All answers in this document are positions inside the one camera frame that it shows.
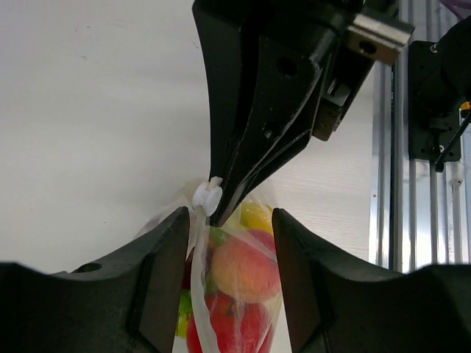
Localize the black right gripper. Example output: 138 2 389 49
211 1 412 227

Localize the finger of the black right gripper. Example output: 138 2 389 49
192 1 263 221

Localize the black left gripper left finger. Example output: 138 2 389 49
1 207 190 352

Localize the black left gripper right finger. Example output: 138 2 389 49
272 208 470 352

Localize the red apple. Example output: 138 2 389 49
185 228 277 353

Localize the clear zip top bag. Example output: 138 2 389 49
137 179 283 352

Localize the aluminium mounting rail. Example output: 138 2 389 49
369 0 471 273

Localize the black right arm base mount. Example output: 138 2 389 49
408 17 470 173

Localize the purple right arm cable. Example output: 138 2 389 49
439 0 471 19

